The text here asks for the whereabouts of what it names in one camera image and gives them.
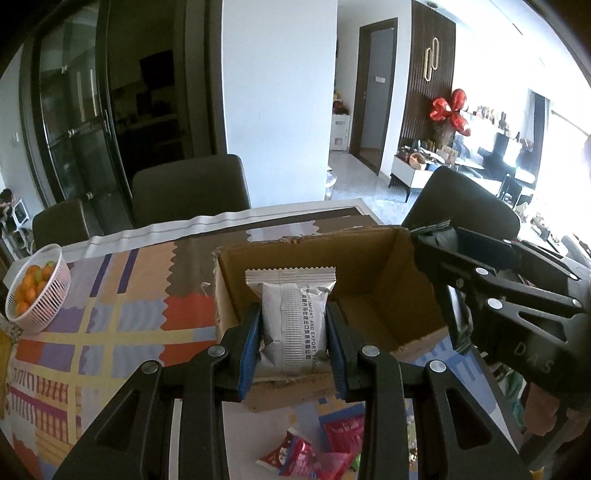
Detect silver snack packet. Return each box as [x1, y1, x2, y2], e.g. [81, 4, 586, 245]
[245, 267, 337, 381]

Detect dark glass sliding doors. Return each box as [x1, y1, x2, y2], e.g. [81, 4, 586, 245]
[21, 0, 218, 227]

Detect colourful patterned tablecloth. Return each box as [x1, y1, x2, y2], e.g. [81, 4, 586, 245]
[0, 205, 527, 480]

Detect person's right hand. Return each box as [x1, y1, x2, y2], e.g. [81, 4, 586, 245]
[524, 382, 571, 437]

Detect cardboard box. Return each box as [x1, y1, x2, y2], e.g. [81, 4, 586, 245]
[211, 224, 451, 411]

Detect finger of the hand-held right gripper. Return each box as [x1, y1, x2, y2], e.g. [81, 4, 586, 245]
[412, 233, 585, 354]
[455, 226, 591, 301]

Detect dark slatted wall panel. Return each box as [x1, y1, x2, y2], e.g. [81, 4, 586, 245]
[399, 0, 457, 153]

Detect red snack packet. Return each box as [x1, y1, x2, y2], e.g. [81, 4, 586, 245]
[321, 413, 366, 450]
[256, 428, 317, 480]

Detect gold wall ornament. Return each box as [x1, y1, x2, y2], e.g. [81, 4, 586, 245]
[424, 39, 439, 84]

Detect red foil balloon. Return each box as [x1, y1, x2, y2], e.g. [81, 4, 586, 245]
[429, 89, 472, 137]

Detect pile of oranges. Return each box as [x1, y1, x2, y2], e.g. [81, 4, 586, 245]
[14, 261, 56, 319]

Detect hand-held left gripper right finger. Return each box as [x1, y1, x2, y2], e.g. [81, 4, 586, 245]
[325, 302, 532, 480]

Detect yellow floral cloth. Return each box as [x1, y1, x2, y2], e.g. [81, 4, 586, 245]
[0, 318, 23, 418]

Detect black office chair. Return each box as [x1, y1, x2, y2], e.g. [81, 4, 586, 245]
[480, 136, 515, 171]

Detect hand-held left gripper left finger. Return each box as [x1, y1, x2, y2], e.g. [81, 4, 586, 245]
[53, 302, 264, 480]

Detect dark snack packet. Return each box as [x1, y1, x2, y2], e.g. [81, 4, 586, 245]
[410, 220, 474, 354]

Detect white plastic basket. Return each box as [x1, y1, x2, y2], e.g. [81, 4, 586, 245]
[4, 244, 72, 334]

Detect white sideboard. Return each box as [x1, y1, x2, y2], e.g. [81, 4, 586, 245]
[390, 154, 437, 203]

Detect brown room door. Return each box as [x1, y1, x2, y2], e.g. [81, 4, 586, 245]
[349, 18, 399, 175]

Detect dark dining chair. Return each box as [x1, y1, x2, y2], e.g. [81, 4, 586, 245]
[32, 199, 90, 254]
[131, 154, 252, 229]
[401, 166, 522, 241]

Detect small white cabinet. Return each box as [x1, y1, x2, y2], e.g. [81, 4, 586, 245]
[331, 115, 350, 151]

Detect pink snack packet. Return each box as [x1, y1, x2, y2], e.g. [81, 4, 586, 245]
[309, 451, 362, 480]

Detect green snack packet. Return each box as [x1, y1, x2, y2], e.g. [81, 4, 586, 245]
[405, 413, 419, 462]

